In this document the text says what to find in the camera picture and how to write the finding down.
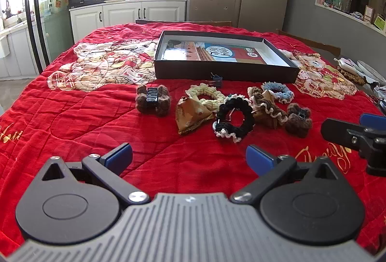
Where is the cream crocheted scrunchie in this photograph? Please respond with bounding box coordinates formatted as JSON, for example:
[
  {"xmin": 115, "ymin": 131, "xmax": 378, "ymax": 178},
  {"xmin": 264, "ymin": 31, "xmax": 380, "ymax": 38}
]
[{"xmin": 185, "ymin": 84, "xmax": 225, "ymax": 112}]

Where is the wooden chair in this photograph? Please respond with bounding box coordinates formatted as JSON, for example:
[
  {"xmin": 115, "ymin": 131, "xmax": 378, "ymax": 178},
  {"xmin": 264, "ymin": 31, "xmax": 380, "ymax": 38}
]
[
  {"xmin": 275, "ymin": 29, "xmax": 341, "ymax": 57},
  {"xmin": 136, "ymin": 20, "xmax": 233, "ymax": 28}
]

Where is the white hanging bin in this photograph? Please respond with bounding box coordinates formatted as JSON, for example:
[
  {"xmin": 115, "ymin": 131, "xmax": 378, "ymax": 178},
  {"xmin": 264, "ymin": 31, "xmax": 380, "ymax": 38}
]
[{"xmin": 0, "ymin": 35, "xmax": 11, "ymax": 58}]

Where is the printed paper sheet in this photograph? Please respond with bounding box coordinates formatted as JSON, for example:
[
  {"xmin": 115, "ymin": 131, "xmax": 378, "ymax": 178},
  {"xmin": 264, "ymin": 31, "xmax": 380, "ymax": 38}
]
[{"xmin": 164, "ymin": 40, "xmax": 267, "ymax": 65}]

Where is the brown fuzzy hair claw clip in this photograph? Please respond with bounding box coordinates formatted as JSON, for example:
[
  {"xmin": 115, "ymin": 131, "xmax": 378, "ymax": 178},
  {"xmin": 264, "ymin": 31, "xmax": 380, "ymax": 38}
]
[
  {"xmin": 136, "ymin": 85, "xmax": 172, "ymax": 116},
  {"xmin": 285, "ymin": 103, "xmax": 313, "ymax": 138}
]

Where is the blue crocheted scrunchie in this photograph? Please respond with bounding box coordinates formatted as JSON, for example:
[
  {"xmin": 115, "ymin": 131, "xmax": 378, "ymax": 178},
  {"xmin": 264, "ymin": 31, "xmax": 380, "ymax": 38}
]
[{"xmin": 262, "ymin": 81, "xmax": 294, "ymax": 104}]

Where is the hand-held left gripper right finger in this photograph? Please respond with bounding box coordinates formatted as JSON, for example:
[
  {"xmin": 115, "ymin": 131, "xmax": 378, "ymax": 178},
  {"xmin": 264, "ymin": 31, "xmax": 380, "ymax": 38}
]
[{"xmin": 230, "ymin": 144, "xmax": 343, "ymax": 206}]

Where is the black scrunchie with white trim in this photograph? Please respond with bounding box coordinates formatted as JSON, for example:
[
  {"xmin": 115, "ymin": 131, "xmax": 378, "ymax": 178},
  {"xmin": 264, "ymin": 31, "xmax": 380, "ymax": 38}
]
[{"xmin": 213, "ymin": 97, "xmax": 255, "ymax": 142}]

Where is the brown scrunchie with cream ruffle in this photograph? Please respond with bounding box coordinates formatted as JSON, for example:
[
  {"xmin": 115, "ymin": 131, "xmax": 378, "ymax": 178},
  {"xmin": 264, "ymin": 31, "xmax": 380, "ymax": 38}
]
[{"xmin": 248, "ymin": 86, "xmax": 288, "ymax": 127}]

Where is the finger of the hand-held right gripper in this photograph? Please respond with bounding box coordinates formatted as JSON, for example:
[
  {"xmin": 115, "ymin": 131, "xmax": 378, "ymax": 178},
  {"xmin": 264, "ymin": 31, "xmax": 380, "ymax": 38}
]
[
  {"xmin": 360, "ymin": 113, "xmax": 386, "ymax": 130},
  {"xmin": 321, "ymin": 118, "xmax": 386, "ymax": 157}
]

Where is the black shallow cardboard box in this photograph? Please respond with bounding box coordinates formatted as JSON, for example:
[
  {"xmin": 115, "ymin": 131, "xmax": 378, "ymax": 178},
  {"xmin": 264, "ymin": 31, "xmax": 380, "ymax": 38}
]
[{"xmin": 154, "ymin": 30, "xmax": 300, "ymax": 83}]

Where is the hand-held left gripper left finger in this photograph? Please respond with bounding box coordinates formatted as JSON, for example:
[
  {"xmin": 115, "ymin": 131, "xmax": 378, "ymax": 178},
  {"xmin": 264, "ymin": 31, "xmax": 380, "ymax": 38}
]
[{"xmin": 41, "ymin": 143, "xmax": 151, "ymax": 206}]

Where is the white kitchen counter unit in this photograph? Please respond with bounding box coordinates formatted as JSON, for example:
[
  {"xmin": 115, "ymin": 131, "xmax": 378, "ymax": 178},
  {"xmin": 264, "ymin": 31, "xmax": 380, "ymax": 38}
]
[{"xmin": 0, "ymin": 19, "xmax": 46, "ymax": 78}]

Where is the brown patterned pouch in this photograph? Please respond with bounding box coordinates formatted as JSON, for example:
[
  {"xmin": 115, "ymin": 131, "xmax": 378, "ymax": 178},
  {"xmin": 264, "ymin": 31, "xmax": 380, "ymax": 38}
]
[{"xmin": 338, "ymin": 66, "xmax": 367, "ymax": 86}]

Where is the red printed blanket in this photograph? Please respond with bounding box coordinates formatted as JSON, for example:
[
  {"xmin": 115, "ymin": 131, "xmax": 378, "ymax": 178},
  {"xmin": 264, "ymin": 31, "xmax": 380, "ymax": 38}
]
[{"xmin": 0, "ymin": 22, "xmax": 386, "ymax": 262}]

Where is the white cloth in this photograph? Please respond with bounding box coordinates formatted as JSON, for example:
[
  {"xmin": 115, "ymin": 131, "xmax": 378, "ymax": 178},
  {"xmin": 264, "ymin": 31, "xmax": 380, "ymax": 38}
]
[{"xmin": 334, "ymin": 57, "xmax": 358, "ymax": 70}]

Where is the white kitchen cabinet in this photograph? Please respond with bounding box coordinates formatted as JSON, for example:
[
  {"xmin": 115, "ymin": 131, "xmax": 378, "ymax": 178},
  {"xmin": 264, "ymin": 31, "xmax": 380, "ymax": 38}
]
[{"xmin": 69, "ymin": 0, "xmax": 187, "ymax": 45}]

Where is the black sliding door frame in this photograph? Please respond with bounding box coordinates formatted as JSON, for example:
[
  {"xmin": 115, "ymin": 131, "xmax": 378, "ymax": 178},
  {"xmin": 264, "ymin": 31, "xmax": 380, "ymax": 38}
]
[{"xmin": 24, "ymin": 0, "xmax": 50, "ymax": 66}]

